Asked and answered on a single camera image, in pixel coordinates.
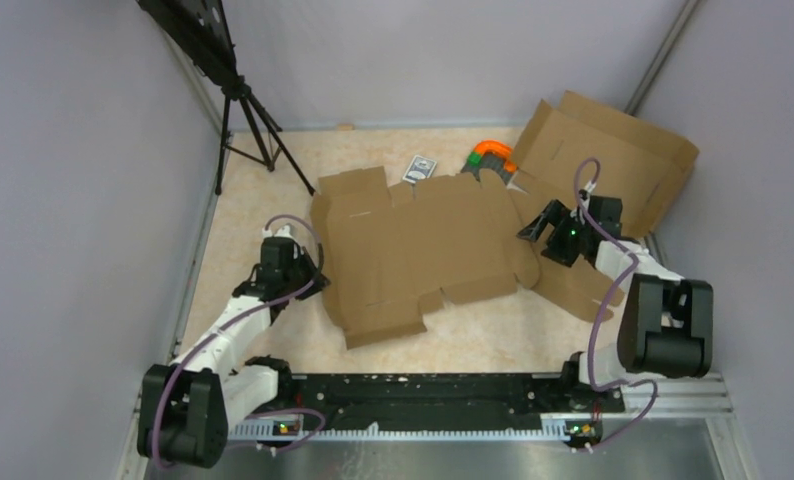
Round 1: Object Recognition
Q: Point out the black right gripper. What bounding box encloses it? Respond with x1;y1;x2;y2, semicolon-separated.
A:
517;200;592;269

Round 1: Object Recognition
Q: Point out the brown cardboard box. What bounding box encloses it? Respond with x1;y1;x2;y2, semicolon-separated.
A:
310;166;541;349
502;91;699;323

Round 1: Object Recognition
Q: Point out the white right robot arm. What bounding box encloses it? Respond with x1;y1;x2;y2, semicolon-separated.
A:
517;191;714;412

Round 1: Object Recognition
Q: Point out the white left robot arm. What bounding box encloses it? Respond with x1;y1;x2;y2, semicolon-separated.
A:
136;234;329;468

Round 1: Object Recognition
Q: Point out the grey toy brick plate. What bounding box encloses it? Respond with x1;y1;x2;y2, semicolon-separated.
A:
460;153;517;185

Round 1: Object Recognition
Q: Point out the green toy brick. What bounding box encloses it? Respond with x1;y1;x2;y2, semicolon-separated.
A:
466;152;483;166

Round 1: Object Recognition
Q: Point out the orange curved toy piece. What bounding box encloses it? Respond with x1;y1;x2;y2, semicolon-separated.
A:
471;140;518;173

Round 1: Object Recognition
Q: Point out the blue playing card deck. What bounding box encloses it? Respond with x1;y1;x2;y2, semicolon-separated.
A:
402;155;437;184

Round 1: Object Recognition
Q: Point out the black tripod stand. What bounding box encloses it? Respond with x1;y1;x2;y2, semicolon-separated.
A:
214;75;316;196

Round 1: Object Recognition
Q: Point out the black perforated board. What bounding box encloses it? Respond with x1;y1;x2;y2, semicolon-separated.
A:
137;0;239;87

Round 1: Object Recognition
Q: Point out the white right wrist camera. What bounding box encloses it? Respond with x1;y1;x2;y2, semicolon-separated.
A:
570;183;596;217

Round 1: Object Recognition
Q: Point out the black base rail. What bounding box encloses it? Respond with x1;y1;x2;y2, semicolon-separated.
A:
257;373;625;433

